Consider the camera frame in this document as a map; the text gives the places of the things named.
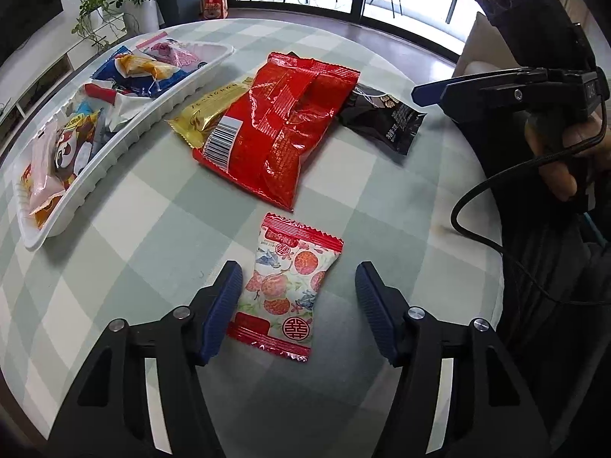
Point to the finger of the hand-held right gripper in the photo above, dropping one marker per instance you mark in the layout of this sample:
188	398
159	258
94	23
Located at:
482	98

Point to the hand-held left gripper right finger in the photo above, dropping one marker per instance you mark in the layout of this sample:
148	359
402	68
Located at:
377	315

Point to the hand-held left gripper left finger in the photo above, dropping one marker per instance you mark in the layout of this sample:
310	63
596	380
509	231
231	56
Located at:
219	315

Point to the red white floral snack packet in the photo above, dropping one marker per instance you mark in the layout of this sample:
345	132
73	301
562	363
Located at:
286	286

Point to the large red snack bag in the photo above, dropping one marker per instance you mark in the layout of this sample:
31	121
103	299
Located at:
286	124

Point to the gold snack packet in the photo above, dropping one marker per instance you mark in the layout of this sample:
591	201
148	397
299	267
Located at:
200	114

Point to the orange snack packet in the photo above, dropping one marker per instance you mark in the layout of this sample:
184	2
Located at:
43	212

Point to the white plastic tray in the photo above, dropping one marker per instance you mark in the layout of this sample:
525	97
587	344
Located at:
157	109

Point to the red gold patterned packet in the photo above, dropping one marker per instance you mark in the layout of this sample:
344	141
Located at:
70	152

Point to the white snack bag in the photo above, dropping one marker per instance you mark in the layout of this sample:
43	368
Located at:
129	109

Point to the pink snack packet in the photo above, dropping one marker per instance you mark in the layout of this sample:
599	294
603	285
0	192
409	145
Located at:
44	167

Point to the light blue snack packet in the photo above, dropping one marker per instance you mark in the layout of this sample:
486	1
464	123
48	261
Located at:
85	110

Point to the slim red snack packet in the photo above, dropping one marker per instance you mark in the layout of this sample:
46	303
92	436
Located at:
100	91

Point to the blue yellow snack packet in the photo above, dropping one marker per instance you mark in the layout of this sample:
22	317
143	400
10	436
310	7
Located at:
138	69

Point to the clear plastic snack packet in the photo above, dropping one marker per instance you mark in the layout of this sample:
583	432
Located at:
176	55

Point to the person's right hand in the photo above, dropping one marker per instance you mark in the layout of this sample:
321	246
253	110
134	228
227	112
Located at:
549	152

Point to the beige chair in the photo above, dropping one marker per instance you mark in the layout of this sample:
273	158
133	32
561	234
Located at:
482	52

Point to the black snack packet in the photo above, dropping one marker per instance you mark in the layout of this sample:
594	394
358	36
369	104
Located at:
382	119

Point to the person's dark clothing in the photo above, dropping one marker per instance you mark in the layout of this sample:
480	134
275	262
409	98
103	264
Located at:
549	248

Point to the white television cabinet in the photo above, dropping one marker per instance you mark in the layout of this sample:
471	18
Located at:
38	86

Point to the plant in tall white pot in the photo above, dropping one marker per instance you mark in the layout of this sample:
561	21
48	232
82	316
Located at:
141	14

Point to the small plant in white pot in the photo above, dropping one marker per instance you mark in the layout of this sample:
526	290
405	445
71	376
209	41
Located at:
95	16

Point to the black wall television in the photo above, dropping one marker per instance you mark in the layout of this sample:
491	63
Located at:
24	4

